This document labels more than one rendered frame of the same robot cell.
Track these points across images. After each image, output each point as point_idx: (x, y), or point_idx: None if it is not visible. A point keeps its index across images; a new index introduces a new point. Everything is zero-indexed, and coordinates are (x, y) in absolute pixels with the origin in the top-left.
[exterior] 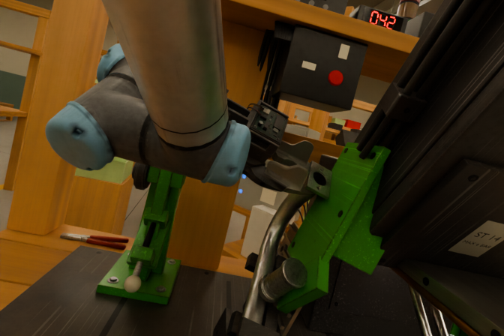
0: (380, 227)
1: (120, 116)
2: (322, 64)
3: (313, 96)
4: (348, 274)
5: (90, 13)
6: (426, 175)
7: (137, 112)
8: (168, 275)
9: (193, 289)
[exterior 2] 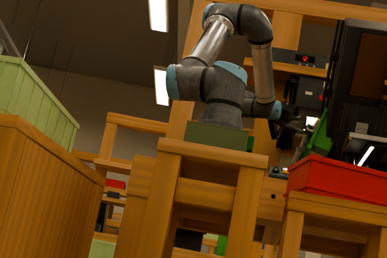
0: (328, 133)
1: (245, 101)
2: (315, 91)
3: (312, 107)
4: None
5: None
6: (332, 108)
7: (249, 100)
8: None
9: None
